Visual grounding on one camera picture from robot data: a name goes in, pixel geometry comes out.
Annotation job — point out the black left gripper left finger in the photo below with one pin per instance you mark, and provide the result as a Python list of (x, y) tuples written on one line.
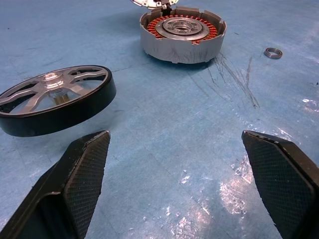
[(74, 189)]

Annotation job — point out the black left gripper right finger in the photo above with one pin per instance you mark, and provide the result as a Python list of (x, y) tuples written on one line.
[(284, 186)]

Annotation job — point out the round grey metal part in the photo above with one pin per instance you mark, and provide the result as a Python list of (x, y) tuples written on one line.
[(159, 49)]

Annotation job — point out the silver part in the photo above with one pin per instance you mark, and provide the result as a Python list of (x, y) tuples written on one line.
[(147, 3)]

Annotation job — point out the blue table cover sheet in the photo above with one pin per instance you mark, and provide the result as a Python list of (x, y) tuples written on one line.
[(169, 124)]

